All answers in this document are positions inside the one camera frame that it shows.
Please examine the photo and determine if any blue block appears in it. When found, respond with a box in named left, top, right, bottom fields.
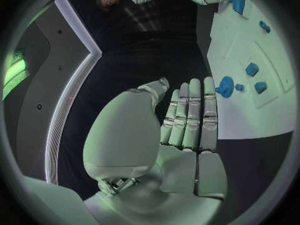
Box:
left=244, top=62, right=260, bottom=78

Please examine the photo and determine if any blue gear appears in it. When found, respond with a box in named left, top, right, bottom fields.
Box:
left=214, top=76, right=235, bottom=99

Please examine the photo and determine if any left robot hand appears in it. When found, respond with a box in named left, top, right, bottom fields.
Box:
left=82, top=76, right=229, bottom=225

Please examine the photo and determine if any short blue cylinder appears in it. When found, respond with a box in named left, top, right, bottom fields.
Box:
left=258, top=20, right=272, bottom=34

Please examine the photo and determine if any long blue cylinder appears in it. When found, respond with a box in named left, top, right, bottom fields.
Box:
left=224, top=0, right=247, bottom=16

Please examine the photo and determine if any white task board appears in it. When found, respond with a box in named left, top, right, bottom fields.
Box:
left=205, top=0, right=297, bottom=141

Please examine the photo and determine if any glowing light bar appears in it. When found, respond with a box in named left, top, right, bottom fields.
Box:
left=1, top=48, right=32, bottom=101

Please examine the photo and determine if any blue plug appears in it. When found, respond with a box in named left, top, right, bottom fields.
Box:
left=253, top=81, right=269, bottom=95

